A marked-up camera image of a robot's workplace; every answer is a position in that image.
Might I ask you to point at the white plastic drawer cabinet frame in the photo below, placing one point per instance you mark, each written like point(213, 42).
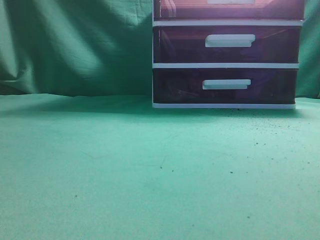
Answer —
point(223, 84)

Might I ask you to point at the green cloth backdrop and cover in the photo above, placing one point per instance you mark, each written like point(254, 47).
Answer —
point(85, 156)

